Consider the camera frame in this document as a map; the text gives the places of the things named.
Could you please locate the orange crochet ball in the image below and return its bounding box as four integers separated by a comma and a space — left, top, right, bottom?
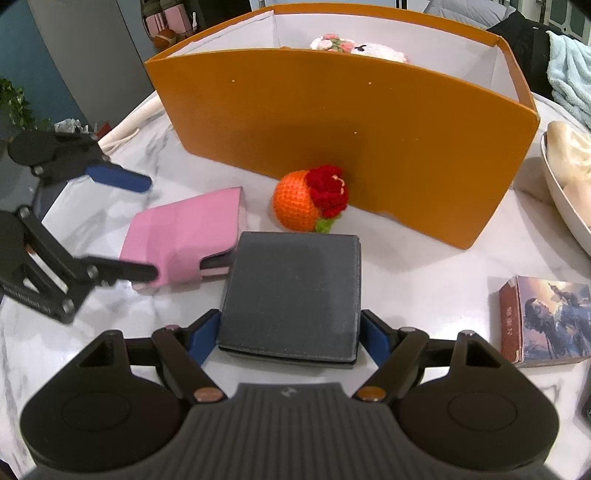
271, 165, 349, 233

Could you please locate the dark grey square box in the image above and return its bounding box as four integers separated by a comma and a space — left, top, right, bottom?
218, 232, 362, 367

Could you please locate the light blue fluffy towel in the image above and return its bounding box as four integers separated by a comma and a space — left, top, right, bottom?
547, 31, 591, 129

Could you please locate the white plate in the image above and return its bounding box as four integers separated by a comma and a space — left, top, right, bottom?
540, 133, 591, 256

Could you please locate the orange storage box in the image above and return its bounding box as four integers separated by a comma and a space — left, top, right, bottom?
145, 3, 539, 249

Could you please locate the illustrated card box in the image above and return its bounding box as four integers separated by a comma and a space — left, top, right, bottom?
499, 276, 590, 368

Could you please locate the pink leather wallet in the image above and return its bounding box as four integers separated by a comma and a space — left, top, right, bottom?
120, 187, 246, 291

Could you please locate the white crochet flower bear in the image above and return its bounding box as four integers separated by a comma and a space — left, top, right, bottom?
310, 33, 410, 63

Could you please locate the black jacket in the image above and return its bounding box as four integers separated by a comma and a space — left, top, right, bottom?
488, 11, 562, 100

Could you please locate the grey quilted blanket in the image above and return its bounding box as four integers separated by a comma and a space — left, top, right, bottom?
424, 0, 516, 30

